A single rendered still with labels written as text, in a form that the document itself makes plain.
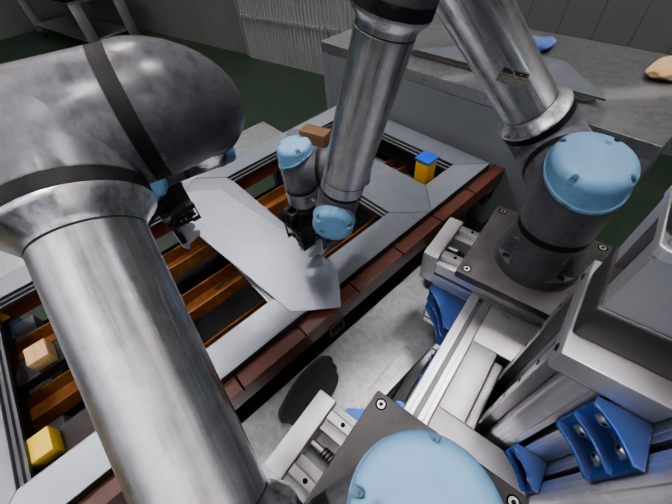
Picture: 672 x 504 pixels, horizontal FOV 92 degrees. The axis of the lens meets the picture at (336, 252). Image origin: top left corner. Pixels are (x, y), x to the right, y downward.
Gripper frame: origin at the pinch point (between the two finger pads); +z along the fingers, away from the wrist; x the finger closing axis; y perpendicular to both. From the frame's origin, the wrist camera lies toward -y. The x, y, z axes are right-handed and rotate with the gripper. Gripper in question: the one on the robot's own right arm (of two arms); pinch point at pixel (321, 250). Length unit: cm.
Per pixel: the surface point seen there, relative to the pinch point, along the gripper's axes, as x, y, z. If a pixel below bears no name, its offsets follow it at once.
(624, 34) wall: -8, -266, 17
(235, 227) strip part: -27.4, 12.5, 0.7
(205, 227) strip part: -34.7, 19.4, 0.7
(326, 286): 10.1, 6.8, 0.6
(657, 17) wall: 3, -268, 6
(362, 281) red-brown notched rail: 14.8, -1.9, 2.6
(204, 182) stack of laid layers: -57, 8, 1
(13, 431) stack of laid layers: -10, 78, 1
